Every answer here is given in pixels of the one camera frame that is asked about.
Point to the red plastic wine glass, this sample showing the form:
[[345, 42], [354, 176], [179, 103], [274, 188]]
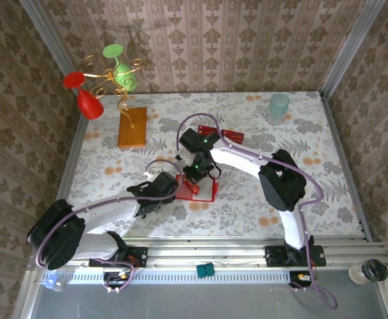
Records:
[[89, 104]]

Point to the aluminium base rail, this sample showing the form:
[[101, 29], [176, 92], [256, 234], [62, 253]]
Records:
[[214, 249]]

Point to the aluminium frame post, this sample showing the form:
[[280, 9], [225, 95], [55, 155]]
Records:
[[359, 33], [42, 33]]

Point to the aluminium table side rail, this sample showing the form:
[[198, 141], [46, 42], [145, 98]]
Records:
[[75, 146], [346, 166]]

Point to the red credit card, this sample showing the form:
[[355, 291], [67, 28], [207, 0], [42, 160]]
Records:
[[237, 140], [234, 133], [204, 129]]

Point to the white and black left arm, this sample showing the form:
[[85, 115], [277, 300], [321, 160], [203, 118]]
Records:
[[107, 212]]

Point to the green plastic wine glass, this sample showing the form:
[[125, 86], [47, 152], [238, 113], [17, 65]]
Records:
[[126, 78]]

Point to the floral table cover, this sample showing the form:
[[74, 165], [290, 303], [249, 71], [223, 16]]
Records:
[[247, 212]]

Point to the pale blue plastic cup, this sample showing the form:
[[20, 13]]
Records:
[[278, 106]]

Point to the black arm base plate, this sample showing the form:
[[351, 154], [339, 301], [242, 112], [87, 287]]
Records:
[[318, 256], [141, 256]]

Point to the clear jar black lid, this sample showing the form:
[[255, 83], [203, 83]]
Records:
[[368, 272]]

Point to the teal plastic block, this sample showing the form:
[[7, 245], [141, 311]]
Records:
[[205, 270]]

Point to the grey metal panel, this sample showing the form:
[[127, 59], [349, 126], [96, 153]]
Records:
[[214, 302]]

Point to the red card holder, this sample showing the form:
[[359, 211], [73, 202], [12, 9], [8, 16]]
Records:
[[206, 191]]

